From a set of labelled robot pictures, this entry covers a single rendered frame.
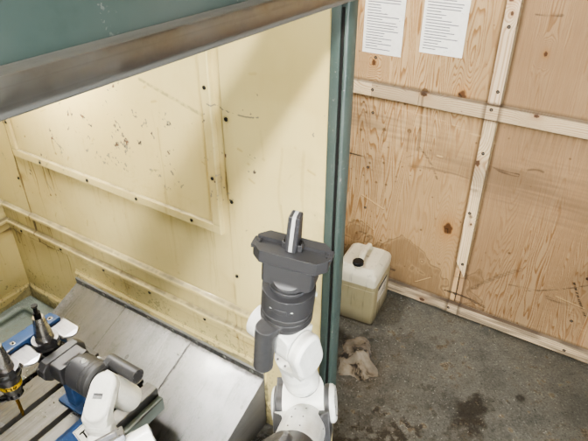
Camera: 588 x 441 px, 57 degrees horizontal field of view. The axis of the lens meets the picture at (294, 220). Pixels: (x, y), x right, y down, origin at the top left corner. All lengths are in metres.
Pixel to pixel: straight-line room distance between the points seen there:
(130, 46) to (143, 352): 1.47
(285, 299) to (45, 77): 0.48
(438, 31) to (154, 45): 2.21
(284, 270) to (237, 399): 0.99
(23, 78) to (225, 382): 1.40
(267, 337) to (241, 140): 0.58
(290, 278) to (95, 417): 0.62
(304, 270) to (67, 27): 0.45
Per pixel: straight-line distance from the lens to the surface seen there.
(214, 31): 0.71
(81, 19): 0.62
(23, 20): 0.58
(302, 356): 0.93
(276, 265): 0.83
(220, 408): 1.79
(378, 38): 2.87
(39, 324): 1.44
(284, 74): 1.19
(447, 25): 2.74
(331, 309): 1.42
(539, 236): 2.98
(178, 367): 1.90
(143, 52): 0.63
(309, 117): 1.18
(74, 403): 1.74
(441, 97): 2.80
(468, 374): 3.07
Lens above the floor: 2.18
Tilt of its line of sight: 32 degrees down
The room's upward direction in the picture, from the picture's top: straight up
